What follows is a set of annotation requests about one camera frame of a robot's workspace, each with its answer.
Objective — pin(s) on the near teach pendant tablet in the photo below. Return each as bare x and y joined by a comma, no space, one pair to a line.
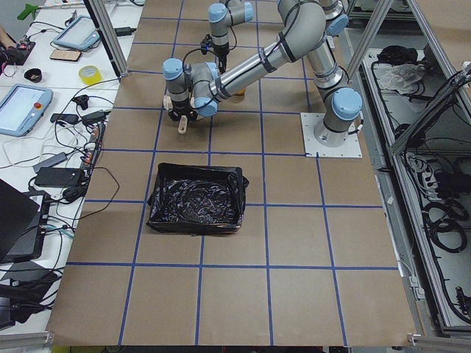
22,108

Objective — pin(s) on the aluminium frame post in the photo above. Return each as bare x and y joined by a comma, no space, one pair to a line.
104,27

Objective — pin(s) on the far teach pendant tablet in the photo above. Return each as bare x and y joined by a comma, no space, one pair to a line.
79,35

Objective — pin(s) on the yellow tape roll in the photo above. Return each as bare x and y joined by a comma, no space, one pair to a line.
90,75

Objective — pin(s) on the power strip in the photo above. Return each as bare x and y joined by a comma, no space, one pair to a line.
94,146

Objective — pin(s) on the white crumpled cloth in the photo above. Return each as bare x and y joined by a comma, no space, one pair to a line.
403,78

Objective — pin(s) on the wooden phone stand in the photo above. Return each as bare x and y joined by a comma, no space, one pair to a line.
65,55

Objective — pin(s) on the beige plastic dustpan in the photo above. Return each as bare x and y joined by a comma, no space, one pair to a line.
183,119

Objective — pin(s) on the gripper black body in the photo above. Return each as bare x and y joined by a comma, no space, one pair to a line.
221,54
179,109

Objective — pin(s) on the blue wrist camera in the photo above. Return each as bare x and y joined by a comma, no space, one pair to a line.
206,44

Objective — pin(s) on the teach pendant tablet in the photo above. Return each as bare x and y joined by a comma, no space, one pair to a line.
22,108
79,35

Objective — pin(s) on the person hand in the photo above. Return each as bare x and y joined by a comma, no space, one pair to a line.
6,40

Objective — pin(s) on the small black bowl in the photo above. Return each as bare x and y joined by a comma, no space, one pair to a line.
33,75

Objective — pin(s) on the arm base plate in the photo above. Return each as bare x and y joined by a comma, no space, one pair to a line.
321,142

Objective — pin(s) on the black power adapter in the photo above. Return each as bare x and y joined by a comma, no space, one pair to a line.
51,177

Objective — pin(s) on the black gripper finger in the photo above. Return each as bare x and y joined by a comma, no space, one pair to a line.
222,64

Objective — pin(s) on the bin with black bag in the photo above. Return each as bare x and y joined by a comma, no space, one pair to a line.
197,199

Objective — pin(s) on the green clamp tool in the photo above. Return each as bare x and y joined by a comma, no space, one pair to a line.
29,9

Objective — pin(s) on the black laptop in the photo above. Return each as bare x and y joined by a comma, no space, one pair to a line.
23,223

